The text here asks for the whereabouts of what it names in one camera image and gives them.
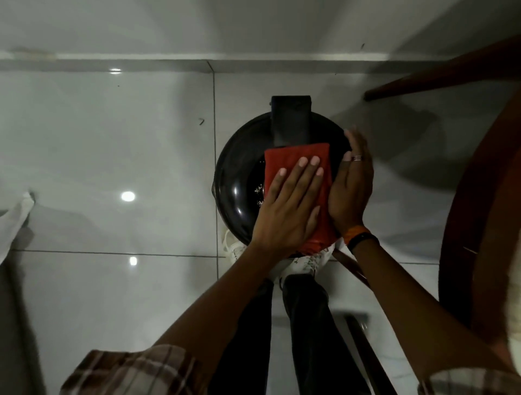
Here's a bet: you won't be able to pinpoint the black frying pan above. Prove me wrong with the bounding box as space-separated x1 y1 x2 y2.
212 95 353 258

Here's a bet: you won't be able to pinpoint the orange and black wristband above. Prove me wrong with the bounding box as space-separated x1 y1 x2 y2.
342 226 380 255

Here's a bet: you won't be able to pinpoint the plaid shirt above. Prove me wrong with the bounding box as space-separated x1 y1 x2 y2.
60 345 521 395

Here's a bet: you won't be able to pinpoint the person's right forearm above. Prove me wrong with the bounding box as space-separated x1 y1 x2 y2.
351 240 515 379

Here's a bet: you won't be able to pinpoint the person's left forearm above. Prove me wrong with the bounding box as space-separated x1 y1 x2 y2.
153 241 304 369

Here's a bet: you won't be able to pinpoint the white cloth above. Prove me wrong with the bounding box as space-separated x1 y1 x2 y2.
0 191 36 266

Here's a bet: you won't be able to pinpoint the black trousers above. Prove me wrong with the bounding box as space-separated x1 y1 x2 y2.
208 274 372 395

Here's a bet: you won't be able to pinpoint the white shoe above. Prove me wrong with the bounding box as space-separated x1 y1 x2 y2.
279 239 340 287
221 229 254 262

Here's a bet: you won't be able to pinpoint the red cleaning cloth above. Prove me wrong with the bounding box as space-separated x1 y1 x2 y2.
264 143 339 255

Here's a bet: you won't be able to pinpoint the round brown wooden table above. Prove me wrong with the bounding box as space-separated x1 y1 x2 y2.
438 87 521 377

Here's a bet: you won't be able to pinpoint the person's left hand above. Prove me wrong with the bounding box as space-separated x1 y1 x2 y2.
250 156 325 255

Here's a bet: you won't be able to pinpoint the person's right hand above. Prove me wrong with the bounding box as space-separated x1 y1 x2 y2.
327 128 374 236

